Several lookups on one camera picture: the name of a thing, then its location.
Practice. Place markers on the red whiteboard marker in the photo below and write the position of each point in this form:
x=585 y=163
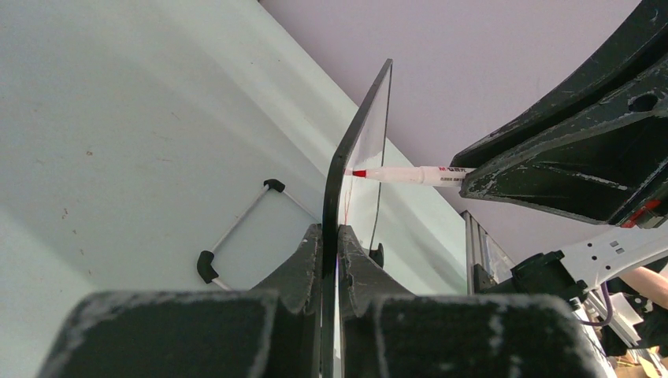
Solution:
x=433 y=176

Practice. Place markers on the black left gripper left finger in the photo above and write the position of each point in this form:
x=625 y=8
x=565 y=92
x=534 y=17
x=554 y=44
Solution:
x=182 y=334

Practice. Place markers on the white whiteboard black frame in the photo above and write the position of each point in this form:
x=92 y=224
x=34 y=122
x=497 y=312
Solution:
x=354 y=202

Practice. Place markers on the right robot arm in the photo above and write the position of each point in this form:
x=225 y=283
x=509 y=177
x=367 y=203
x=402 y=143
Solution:
x=572 y=273

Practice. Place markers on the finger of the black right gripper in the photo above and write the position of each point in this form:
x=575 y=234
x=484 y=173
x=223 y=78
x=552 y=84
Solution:
x=605 y=165
x=635 y=46

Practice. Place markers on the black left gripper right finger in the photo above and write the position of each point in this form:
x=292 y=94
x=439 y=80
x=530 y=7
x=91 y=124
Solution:
x=387 y=331

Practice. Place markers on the right aluminium frame rail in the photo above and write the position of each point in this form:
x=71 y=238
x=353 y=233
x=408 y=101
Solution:
x=486 y=262

